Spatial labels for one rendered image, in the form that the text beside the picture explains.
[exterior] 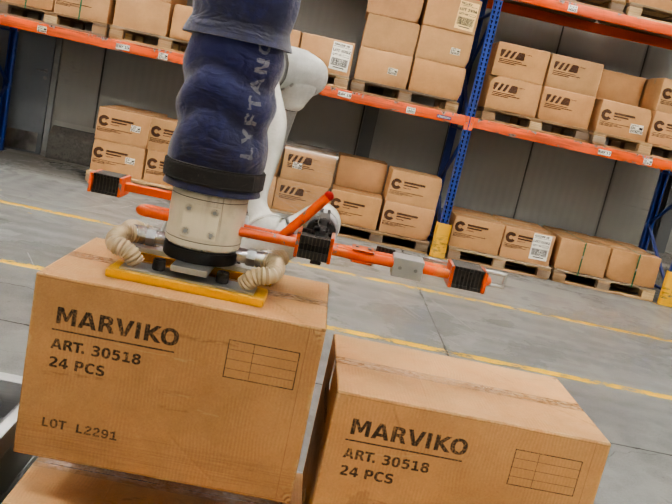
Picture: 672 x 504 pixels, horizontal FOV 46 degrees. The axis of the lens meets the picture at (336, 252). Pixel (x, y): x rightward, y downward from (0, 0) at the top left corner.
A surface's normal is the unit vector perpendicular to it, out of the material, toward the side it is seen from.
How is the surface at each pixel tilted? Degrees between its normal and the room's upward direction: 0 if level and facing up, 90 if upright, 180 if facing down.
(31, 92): 90
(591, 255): 91
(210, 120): 77
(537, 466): 90
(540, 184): 90
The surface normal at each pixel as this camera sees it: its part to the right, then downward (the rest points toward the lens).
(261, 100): 0.77, -0.07
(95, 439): 0.00, 0.19
